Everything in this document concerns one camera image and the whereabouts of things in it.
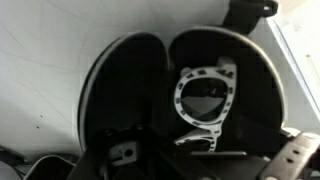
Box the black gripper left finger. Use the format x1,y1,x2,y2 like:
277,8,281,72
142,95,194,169
66,127,187,180

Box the white patterned glasses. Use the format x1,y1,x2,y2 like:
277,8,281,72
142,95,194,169
173,57,237,153

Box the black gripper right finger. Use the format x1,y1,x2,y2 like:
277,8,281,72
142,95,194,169
258,133,319,180

